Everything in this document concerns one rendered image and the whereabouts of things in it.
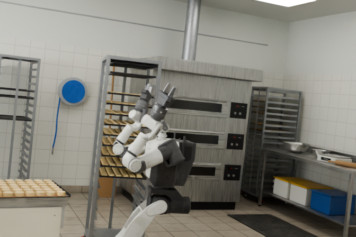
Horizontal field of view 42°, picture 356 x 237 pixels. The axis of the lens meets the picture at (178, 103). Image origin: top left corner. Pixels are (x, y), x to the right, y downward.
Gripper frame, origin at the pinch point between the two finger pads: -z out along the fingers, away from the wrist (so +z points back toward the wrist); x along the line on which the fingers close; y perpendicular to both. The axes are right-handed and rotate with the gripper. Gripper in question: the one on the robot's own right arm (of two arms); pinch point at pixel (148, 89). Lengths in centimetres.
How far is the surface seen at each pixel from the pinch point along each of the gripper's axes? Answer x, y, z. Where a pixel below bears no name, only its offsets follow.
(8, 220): 65, 21, 117
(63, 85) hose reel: -243, 223, -66
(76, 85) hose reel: -251, 209, -73
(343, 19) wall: -315, -116, -294
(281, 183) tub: -388, -87, -50
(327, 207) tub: -321, -152, -20
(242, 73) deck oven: -270, -7, -155
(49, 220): 51, 6, 109
